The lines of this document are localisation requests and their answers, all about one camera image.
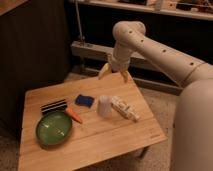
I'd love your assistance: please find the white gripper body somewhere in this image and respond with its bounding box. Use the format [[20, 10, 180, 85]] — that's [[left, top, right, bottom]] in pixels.
[[108, 55, 130, 72]]

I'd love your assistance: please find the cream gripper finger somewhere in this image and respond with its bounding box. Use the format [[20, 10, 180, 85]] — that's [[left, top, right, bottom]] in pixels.
[[120, 70, 128, 83], [98, 63, 111, 79]]

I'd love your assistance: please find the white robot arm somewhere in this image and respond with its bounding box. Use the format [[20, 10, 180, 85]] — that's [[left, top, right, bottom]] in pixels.
[[99, 21, 213, 171]]

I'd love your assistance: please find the white upturned cup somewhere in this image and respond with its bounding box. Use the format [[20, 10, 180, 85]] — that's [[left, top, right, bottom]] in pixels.
[[97, 95, 112, 118]]

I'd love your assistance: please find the blue sponge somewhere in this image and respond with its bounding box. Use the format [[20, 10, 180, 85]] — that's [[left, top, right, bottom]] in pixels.
[[75, 94, 94, 107]]

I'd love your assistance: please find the orange toy carrot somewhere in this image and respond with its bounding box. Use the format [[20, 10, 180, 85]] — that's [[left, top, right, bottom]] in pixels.
[[65, 107, 83, 124]]

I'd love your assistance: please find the black white striped block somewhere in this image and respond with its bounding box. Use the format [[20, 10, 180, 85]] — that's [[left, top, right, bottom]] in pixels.
[[41, 99, 67, 115]]

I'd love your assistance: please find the wooden table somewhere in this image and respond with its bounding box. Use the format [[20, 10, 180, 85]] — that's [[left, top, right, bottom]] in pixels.
[[18, 73, 166, 171]]

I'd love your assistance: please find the metal vertical pole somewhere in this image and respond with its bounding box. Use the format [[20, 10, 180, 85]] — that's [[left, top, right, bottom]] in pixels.
[[74, 0, 85, 44]]

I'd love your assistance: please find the green round bowl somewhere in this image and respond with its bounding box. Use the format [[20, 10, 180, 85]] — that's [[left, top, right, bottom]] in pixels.
[[35, 111, 73, 146]]

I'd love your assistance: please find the background shelf with clutter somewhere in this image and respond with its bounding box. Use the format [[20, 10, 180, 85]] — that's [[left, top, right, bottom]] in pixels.
[[69, 0, 213, 21]]

